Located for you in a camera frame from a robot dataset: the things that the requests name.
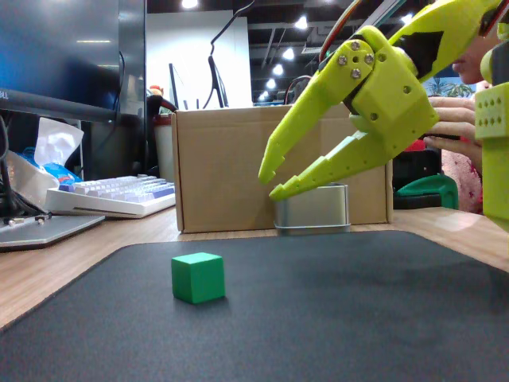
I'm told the silver metal tin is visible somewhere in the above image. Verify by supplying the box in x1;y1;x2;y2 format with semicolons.
273;182;352;236

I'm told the green cube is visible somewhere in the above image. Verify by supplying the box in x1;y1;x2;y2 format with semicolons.
171;251;226;305

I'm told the person's hand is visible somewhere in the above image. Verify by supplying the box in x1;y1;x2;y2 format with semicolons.
422;96;484;173

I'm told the person's face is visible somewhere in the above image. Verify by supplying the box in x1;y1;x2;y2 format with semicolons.
452;35;499;85

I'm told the green plastic clamp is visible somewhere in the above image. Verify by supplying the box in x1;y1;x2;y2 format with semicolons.
394;173;460;210

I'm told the brown cardboard box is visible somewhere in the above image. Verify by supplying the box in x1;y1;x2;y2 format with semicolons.
171;103;394;234

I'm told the pink patterned clothing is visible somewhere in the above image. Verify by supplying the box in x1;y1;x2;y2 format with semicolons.
440;150;484;215

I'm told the black desk mat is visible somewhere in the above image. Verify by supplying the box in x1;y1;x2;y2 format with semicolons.
0;230;509;382

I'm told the white purple keyboard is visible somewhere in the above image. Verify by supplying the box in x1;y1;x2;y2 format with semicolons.
44;174;177;220

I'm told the black computer monitor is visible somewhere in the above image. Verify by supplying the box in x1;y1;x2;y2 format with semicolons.
0;0;146;123

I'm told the white blue tissue pack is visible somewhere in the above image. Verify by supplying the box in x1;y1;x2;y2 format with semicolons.
6;117;85;204

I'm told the multicolour servo cable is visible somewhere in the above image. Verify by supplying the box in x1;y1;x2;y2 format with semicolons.
317;0;407;73

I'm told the black hanging cable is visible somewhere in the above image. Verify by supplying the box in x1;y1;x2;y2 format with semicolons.
201;0;256;110

